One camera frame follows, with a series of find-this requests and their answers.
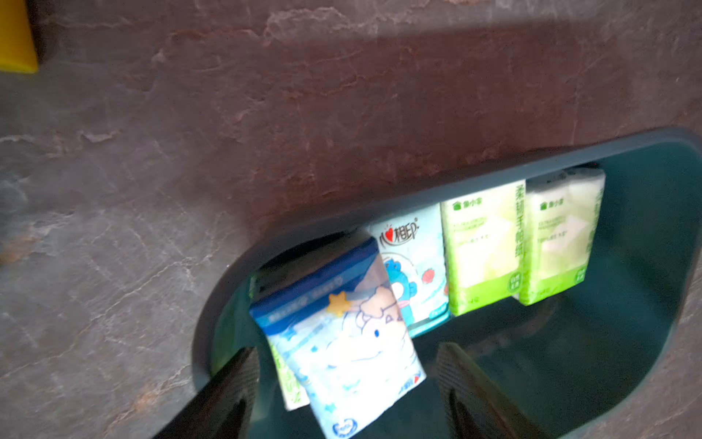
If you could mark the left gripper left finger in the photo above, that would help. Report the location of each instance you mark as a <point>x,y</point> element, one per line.
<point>223,408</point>

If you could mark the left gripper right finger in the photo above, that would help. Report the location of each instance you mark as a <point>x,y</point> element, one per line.
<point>474,406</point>

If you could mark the blue tissue pack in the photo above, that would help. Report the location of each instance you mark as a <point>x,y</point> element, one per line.
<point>334,320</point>

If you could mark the teal cartoon tissue pack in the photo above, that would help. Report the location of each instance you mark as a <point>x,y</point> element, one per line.
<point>412,250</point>

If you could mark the teal storage box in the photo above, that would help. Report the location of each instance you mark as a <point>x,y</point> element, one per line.
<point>565,362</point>

